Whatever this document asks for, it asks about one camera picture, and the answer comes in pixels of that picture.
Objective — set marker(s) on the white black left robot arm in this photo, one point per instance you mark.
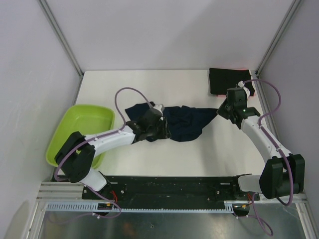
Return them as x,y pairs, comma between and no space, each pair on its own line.
76,156

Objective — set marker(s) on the aluminium front frame rail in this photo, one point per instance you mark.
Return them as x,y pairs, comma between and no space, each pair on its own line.
60,191

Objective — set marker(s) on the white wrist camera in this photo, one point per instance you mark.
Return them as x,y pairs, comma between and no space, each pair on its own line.
241,84
157,109

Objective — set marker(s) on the folded black t shirt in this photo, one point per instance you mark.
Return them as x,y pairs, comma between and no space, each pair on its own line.
220,80

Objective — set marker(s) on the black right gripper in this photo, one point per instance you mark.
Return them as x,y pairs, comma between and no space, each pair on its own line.
227,100

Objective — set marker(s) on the left aluminium frame post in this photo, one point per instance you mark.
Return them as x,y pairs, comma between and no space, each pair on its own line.
60,36

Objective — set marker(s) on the aluminium frame post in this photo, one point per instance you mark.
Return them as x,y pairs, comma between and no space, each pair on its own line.
294,7
60,36

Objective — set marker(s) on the right aluminium frame post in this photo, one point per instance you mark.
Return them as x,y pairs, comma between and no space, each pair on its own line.
294,7

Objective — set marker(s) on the grey slotted cable duct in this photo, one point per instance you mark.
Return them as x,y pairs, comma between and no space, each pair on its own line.
102,207

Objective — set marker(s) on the navy blue t shirt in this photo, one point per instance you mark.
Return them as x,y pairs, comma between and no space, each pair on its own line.
187,123

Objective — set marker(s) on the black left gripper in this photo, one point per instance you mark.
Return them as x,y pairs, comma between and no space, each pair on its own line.
165,133

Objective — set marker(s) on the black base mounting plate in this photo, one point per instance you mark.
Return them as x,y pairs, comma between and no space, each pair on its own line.
125,187

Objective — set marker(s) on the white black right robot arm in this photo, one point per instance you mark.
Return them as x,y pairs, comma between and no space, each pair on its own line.
284,172

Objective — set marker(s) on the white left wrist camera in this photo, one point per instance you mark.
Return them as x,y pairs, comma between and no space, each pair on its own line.
157,109

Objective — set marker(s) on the green plastic bin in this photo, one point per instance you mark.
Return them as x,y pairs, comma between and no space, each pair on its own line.
86,119

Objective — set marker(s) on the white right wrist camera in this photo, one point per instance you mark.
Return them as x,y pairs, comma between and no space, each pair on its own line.
241,84

